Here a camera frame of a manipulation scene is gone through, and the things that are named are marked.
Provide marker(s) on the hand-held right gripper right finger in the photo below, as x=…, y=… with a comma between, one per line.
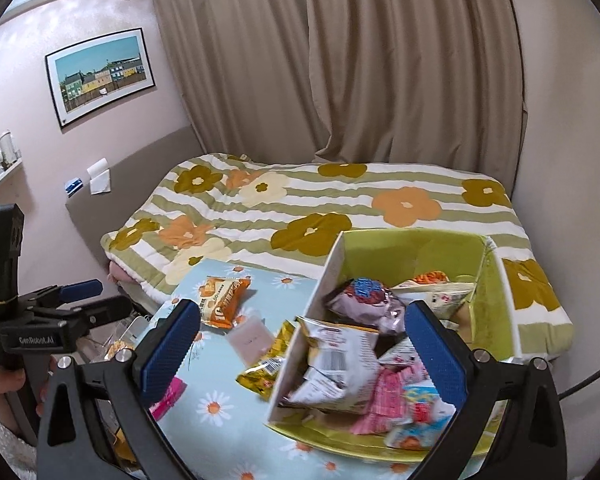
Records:
x=436, y=355

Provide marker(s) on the gold snack packet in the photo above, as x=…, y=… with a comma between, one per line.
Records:
x=262, y=367

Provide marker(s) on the green cardboard box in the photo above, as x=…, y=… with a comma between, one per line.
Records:
x=495, y=310

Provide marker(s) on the white gold snack bag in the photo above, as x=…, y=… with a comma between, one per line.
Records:
x=340, y=355

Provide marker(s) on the person's left forearm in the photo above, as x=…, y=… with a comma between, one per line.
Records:
x=2, y=435

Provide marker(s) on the person's left hand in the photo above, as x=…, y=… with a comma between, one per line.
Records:
x=10, y=382

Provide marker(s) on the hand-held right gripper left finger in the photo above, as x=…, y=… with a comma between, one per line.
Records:
x=170, y=355

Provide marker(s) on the white paper sheet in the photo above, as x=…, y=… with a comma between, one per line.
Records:
x=100, y=177

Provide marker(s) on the beige curtain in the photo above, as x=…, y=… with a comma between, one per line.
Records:
x=340, y=60

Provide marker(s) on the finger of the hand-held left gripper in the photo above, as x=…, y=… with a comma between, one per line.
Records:
x=107, y=310
x=82, y=290

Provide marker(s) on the daisy print tablecloth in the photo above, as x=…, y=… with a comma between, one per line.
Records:
x=220, y=430

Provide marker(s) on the floral striped blanket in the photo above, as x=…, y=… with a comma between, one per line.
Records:
x=330, y=195

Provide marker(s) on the pale pink snack packet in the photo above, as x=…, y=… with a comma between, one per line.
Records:
x=252, y=341

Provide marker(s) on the colourful blue snack packet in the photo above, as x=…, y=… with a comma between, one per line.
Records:
x=420, y=412

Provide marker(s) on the orange bread packet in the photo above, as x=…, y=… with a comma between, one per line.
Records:
x=222, y=302

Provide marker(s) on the row of small bottles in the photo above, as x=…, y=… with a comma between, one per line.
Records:
x=2, y=152

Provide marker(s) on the bright pink snack packet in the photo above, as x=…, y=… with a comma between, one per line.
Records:
x=170, y=395

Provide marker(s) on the white wall shelf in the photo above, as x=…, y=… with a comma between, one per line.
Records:
x=2, y=180

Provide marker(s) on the blue white card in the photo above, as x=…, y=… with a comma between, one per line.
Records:
x=74, y=186

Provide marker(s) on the framed houses picture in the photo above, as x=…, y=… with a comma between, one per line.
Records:
x=100, y=77

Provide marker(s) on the clear plastic bag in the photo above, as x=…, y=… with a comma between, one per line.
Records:
x=130, y=332

